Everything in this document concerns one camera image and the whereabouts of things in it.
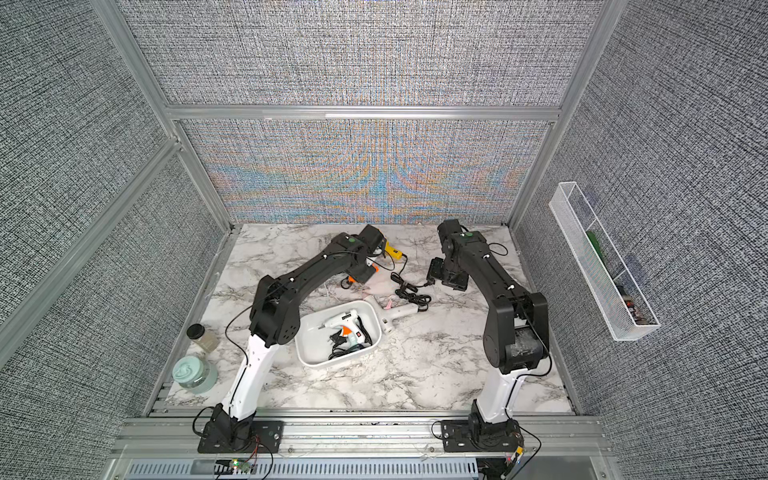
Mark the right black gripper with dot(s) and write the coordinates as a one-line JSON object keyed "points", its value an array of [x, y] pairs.
{"points": [[434, 272]]}

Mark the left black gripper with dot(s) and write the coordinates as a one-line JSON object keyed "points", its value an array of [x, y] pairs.
{"points": [[366, 277]]}

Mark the yellow glue gun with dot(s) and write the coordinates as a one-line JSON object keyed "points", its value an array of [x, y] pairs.
{"points": [[406, 290]]}

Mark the white orange glue gun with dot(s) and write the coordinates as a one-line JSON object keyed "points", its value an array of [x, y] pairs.
{"points": [[348, 326]]}

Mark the white plastic storage box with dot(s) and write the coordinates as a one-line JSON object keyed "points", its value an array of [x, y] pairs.
{"points": [[313, 344]]}

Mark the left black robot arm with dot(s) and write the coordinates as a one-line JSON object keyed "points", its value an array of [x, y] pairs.
{"points": [[275, 311]]}

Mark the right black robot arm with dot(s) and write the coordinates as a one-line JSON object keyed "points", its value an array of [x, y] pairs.
{"points": [[515, 338]]}

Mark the white pink glue gun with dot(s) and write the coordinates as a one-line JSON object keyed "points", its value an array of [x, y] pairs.
{"points": [[386, 317]]}

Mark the black lidded small jar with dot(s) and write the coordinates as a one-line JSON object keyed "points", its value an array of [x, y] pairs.
{"points": [[202, 336]]}

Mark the green lidded jar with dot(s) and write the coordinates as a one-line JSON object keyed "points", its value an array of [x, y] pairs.
{"points": [[195, 374]]}

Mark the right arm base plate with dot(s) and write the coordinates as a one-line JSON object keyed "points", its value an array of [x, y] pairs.
{"points": [[460, 436]]}

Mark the white wire wall basket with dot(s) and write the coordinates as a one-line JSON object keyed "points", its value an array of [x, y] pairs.
{"points": [[616, 292]]}

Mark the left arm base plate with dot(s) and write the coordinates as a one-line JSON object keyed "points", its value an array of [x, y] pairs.
{"points": [[223, 436]]}

